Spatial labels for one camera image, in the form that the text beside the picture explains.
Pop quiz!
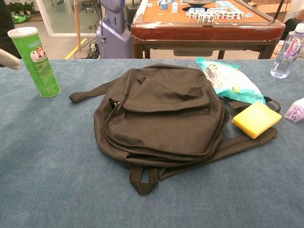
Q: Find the yellow sponge block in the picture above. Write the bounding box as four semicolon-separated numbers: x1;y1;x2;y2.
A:
231;102;283;140

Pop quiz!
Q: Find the white plastic basket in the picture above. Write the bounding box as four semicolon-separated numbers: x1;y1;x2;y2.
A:
275;39;304;58

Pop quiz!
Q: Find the green potted plant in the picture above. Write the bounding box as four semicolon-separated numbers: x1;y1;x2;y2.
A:
7;1;36;15

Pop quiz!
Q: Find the clear plastic water bottle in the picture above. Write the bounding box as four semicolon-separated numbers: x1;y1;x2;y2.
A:
270;23;304;79

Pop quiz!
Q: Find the green plastic wrapper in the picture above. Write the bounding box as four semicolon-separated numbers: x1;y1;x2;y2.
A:
11;12;31;24

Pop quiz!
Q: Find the black tripod stand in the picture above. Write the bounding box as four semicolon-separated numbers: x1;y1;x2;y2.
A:
275;0;285;22

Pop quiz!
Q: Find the teal snack bag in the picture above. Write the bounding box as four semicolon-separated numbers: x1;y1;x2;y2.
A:
196;56;266;105

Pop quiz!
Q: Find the person in dark clothes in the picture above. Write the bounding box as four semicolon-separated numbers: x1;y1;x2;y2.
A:
0;0;22;67

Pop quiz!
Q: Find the wooden post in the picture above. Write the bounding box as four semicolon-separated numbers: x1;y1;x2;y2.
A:
74;0;83;50

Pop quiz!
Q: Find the blue grey robot stand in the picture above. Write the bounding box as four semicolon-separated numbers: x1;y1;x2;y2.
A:
96;0;133;59

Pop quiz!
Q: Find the dark round dish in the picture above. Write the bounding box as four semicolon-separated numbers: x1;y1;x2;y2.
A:
182;0;214;7

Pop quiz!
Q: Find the green chip can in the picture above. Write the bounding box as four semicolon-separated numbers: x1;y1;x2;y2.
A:
7;27;62;98

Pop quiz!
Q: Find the black fabric backpack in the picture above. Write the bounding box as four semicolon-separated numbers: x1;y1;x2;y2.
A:
68;63;282;197

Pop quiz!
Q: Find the brown mahjong table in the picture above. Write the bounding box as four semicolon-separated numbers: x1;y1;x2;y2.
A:
130;0;286;59

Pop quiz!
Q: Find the blue table cloth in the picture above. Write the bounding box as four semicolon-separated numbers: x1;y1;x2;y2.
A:
0;58;304;228

